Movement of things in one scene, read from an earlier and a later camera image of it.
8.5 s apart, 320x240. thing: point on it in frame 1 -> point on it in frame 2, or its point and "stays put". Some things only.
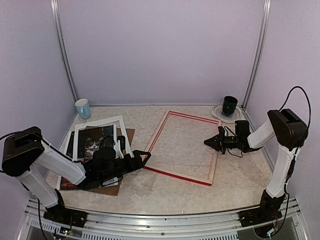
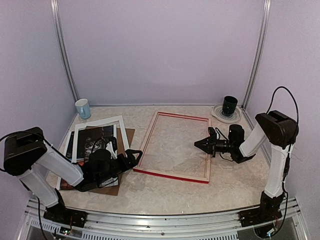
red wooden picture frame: (202, 181) -> (136, 168)
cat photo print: (92, 139) stays put
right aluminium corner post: (260, 53) stays put
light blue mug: (83, 108) stays put
